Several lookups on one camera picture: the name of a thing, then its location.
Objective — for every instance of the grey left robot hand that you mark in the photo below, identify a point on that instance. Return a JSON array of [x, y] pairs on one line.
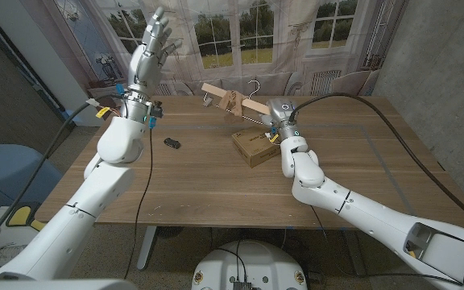
[[149, 60]]

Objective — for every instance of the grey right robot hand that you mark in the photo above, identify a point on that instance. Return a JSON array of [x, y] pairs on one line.
[[282, 113]]

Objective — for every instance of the tan elastic arm wrap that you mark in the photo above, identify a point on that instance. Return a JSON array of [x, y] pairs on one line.
[[232, 102]]

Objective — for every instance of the wooden clip hanger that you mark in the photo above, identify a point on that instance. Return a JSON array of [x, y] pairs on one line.
[[216, 90]]

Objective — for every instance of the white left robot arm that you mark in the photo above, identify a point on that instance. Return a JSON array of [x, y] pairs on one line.
[[87, 201]]

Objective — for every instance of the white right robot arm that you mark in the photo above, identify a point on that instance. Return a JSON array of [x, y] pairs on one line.
[[377, 217]]

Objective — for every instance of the brown cardboard box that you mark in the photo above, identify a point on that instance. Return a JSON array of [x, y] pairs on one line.
[[256, 147]]

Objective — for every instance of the printed window backdrop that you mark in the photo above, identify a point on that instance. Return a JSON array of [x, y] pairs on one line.
[[296, 40]]

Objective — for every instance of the small black clip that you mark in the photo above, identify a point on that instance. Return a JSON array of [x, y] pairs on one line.
[[172, 143]]

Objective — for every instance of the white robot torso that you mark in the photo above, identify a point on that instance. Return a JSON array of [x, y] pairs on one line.
[[252, 262]]

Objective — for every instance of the grey table leg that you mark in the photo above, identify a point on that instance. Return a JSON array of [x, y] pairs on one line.
[[355, 253], [146, 249]]

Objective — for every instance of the yellow and black object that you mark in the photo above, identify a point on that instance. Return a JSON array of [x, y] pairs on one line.
[[22, 215]]

